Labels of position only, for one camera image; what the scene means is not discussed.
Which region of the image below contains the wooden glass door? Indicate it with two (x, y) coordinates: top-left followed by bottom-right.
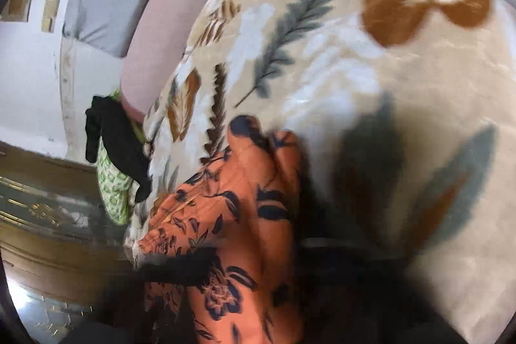
(0, 142), (138, 344)

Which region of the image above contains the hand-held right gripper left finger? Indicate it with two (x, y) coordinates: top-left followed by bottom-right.
(81, 247), (226, 344)

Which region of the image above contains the black cloth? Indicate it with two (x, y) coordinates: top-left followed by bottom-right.
(84, 95), (153, 203)

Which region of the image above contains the orange floral shirt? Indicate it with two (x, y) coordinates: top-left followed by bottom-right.
(135, 115), (308, 344)

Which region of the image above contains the green patterned pillow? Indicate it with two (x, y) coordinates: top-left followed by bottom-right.
(96, 87), (148, 226)

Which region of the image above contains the beige leaf print blanket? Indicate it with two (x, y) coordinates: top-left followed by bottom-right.
(124, 0), (513, 344)

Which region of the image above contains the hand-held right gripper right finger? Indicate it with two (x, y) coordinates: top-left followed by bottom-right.
(296, 237), (468, 344)

